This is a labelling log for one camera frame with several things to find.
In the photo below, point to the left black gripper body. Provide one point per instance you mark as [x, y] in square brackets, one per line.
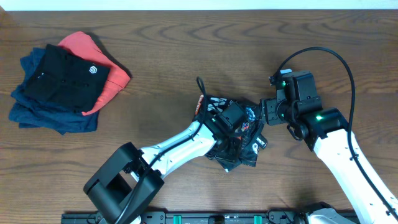
[218, 144]

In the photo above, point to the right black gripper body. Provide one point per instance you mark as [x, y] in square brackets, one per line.
[277, 112]

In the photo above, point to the black orange-patterned jersey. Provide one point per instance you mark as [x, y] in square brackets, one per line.
[209, 106]

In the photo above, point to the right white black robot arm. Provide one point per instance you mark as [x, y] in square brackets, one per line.
[330, 137]

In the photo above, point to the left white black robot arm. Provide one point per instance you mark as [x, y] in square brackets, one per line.
[127, 182]

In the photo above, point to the folded black shirt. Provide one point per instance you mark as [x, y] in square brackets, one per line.
[67, 80]

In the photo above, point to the folded red shirt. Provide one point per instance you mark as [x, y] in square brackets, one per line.
[82, 45]

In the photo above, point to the folded navy blue shirt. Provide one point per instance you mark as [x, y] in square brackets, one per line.
[30, 113]

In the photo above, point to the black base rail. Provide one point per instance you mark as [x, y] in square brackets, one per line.
[191, 218]

